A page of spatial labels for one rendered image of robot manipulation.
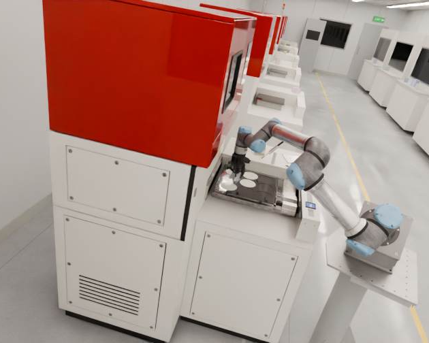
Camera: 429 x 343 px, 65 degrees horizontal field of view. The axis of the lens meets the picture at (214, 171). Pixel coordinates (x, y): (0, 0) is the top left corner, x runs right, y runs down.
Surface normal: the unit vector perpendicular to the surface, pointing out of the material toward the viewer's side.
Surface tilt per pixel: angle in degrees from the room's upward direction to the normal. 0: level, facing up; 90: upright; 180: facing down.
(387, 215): 38
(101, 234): 90
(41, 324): 0
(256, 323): 90
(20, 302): 0
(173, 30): 90
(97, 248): 90
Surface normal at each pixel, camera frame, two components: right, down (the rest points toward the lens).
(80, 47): -0.21, 0.41
